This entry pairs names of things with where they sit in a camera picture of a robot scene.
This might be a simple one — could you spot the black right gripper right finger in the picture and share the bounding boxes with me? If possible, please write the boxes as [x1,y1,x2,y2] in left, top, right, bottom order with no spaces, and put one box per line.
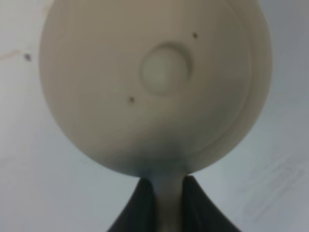
[182,175,240,232]

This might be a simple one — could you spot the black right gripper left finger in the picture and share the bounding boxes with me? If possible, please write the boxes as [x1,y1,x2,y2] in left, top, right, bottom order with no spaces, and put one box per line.
[108,178,157,232]

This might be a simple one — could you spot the tan ceramic teapot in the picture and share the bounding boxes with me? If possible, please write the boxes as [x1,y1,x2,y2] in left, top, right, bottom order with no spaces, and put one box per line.
[39,0,272,232]

